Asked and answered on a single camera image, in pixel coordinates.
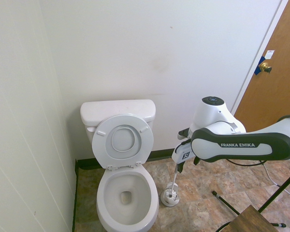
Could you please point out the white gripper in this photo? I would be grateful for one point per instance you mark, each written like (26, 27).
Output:
(182, 152)

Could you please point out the white toilet brush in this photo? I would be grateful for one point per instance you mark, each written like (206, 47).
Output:
(174, 178)

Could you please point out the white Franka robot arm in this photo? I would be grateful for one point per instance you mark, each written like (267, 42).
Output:
(234, 145)

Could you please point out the white toilet brush holder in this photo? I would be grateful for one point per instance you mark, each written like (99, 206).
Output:
(169, 201)

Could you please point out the white toilet seat and lid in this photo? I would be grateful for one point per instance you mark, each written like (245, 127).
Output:
(106, 149)

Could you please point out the white toilet tank lid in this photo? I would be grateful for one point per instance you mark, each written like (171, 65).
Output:
(116, 108)

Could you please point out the white toilet tank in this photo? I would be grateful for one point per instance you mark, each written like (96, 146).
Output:
(87, 135)

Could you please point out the dark wooden table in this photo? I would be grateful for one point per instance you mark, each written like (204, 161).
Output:
(251, 220)

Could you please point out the brown wooden door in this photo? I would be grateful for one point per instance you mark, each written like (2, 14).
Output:
(275, 91)

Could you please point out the blue tape strip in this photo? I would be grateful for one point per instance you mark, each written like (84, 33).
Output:
(258, 70)

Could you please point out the brass door knob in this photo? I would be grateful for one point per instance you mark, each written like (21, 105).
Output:
(265, 66)

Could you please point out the white paper label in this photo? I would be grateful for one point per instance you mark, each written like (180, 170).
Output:
(270, 54)

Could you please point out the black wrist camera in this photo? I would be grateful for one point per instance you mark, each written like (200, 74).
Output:
(184, 133)

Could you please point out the black camera tripod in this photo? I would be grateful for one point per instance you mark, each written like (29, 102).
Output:
(278, 191)

